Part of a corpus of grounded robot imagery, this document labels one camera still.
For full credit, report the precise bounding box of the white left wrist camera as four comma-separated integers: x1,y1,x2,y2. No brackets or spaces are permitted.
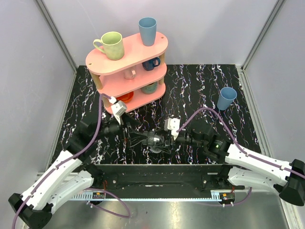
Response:
110,96,127,125

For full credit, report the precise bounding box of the pink three-tier shelf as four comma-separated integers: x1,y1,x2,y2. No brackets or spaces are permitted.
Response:
85,32,168,112

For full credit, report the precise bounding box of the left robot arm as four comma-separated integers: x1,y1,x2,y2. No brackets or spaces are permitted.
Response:
8,114,141,229

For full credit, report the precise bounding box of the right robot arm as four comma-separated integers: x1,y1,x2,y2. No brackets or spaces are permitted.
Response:
166,119,305,206

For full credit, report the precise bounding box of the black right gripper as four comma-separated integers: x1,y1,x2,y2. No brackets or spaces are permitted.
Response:
152,125,206,154

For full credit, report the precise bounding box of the teal speckled cup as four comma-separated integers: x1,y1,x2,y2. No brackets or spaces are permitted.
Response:
141,82,158,94

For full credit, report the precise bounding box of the blue tumbler on shelf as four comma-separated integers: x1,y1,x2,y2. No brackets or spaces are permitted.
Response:
138,17,157,46

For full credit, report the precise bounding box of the orange bowl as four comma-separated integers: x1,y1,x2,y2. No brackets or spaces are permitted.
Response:
116,92,134,103

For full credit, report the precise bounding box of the green mug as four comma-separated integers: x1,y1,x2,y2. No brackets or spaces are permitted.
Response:
93,31,124,61

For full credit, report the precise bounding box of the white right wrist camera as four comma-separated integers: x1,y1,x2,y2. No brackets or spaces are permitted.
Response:
164,118,180,140

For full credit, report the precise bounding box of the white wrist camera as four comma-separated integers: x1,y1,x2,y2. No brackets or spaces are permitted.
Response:
110,96,127,125
164,118,180,140

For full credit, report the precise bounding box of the pink mug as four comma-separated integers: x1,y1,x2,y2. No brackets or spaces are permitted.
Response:
124,68,136,80

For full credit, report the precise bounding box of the blue tumbler on table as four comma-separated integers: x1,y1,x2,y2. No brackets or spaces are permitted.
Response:
217,87,237,110

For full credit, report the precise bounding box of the dark blue mug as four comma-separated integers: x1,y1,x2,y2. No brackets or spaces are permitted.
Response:
142,57,161,71

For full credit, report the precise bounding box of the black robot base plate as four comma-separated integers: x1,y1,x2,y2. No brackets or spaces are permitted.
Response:
78,164,244,191

